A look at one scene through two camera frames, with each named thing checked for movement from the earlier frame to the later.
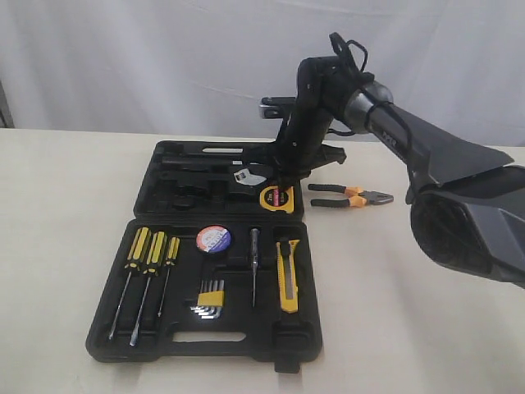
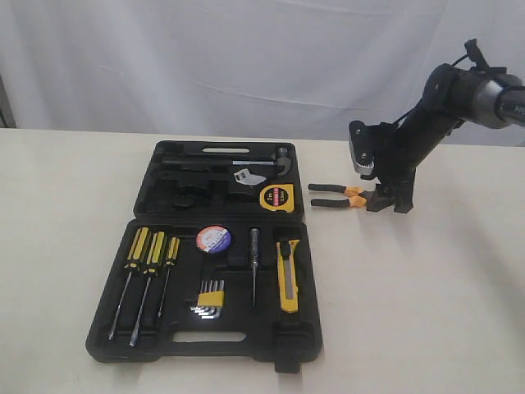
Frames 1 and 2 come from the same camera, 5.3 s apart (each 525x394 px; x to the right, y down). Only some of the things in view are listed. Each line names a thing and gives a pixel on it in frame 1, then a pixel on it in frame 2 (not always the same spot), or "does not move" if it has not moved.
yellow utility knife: [287, 271] does not move
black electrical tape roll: [214, 239] does not move
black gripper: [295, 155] -> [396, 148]
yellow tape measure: [273, 199] does not move
